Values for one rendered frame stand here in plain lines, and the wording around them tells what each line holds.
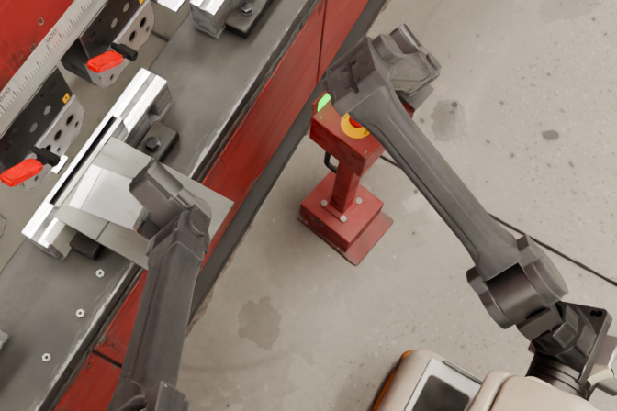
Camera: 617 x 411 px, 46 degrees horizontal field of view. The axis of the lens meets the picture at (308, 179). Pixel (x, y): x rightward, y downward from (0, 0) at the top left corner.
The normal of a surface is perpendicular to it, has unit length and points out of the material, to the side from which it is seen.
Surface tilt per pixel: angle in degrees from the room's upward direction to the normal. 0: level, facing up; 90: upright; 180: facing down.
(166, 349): 56
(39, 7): 90
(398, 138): 43
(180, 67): 0
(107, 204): 0
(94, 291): 0
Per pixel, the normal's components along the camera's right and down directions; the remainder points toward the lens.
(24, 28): 0.88, 0.46
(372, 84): -0.19, 0.34
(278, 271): 0.04, -0.36
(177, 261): 0.71, -0.58
